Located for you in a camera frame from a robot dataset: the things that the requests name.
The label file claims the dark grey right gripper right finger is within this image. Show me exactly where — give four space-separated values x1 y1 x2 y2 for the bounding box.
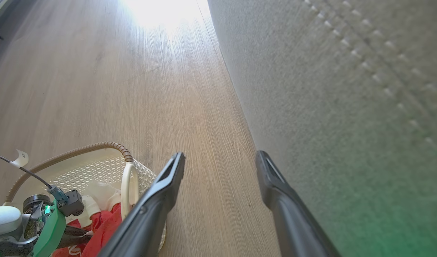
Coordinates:
255 150 342 257

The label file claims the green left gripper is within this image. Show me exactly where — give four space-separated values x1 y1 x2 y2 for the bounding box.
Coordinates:
23 194 92 257

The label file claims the thin black cable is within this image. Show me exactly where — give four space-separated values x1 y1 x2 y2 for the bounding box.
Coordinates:
0 152 53 188

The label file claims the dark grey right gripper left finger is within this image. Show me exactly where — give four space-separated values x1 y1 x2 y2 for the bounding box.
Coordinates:
97 152 186 257

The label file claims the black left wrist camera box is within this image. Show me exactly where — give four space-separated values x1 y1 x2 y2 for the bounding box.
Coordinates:
48 185 85 217

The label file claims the red garment with white stripes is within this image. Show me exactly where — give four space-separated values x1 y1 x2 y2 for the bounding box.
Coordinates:
52 203 125 257

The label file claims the white plastic laundry basket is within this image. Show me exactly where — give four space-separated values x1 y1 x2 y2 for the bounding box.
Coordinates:
4 141 167 252

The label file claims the white cable tag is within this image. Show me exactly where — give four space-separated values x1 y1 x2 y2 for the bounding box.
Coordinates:
9 150 29 168

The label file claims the grey fabric sofa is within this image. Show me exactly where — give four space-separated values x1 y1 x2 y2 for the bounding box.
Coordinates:
208 0 437 257

